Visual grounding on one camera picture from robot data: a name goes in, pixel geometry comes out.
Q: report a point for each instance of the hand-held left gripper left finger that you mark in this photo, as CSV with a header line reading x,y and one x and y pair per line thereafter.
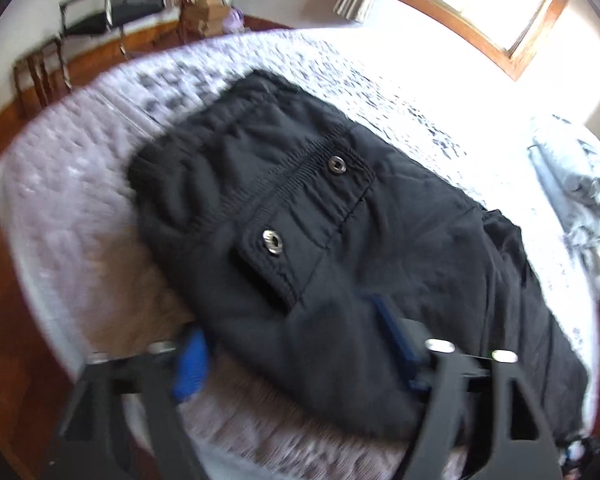
x,y
194,367

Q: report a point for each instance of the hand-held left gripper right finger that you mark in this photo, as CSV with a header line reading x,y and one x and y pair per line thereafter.
x,y
397,337

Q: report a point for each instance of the black pants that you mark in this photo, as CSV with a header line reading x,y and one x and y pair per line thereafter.
x,y
280,160

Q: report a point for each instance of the bed with patterned quilt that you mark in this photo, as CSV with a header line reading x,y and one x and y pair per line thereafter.
x,y
70,210

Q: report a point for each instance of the grey patterned folded blanket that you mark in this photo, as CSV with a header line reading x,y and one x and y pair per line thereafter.
x,y
570,175

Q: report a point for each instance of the wooden chair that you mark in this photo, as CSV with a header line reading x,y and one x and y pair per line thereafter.
x,y
42,77

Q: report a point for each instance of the wooden framed window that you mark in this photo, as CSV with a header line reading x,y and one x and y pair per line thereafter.
x,y
480,0

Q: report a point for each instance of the cardboard box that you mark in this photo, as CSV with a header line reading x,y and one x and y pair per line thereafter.
x,y
205,15

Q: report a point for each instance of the black chrome-frame chair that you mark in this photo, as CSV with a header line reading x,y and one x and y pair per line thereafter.
x,y
130,5

